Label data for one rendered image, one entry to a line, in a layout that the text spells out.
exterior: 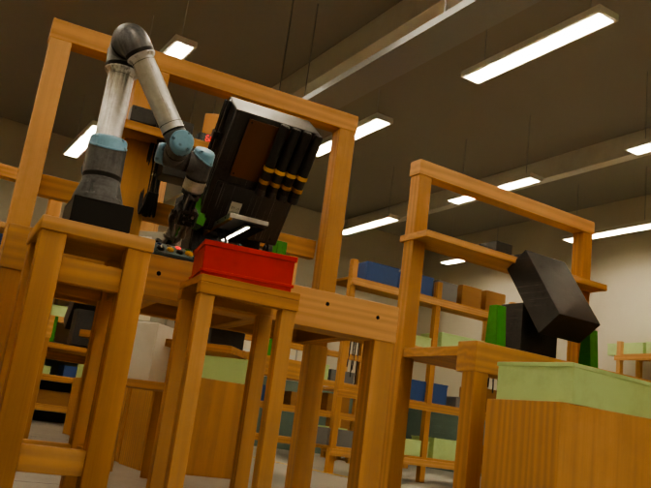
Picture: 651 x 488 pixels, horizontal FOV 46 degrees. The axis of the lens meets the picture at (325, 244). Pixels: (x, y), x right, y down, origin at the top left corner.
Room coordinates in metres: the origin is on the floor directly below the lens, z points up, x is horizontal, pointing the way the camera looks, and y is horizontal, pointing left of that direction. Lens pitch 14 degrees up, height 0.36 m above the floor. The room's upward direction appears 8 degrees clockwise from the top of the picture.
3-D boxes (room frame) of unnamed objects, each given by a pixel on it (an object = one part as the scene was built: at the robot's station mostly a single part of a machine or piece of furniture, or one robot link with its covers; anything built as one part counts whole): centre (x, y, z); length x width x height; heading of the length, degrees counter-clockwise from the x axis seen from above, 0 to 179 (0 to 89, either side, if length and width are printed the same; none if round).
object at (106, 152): (2.28, 0.71, 1.11); 0.13 x 0.12 x 0.14; 20
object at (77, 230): (2.27, 0.71, 0.83); 0.32 x 0.32 x 0.04; 26
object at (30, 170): (3.36, 0.62, 1.36); 1.49 x 0.09 x 0.97; 114
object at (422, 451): (8.73, -1.23, 1.14); 2.45 x 0.55 x 2.28; 120
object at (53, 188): (3.42, 0.65, 1.23); 1.30 x 0.05 x 0.09; 114
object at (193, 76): (3.36, 0.62, 1.89); 1.50 x 0.09 x 0.09; 114
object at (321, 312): (2.83, 0.38, 0.82); 1.50 x 0.14 x 0.15; 114
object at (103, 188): (2.27, 0.71, 0.99); 0.15 x 0.15 x 0.10
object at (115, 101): (2.40, 0.76, 1.32); 0.15 x 0.12 x 0.55; 20
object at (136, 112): (3.17, 0.85, 1.59); 0.15 x 0.07 x 0.07; 114
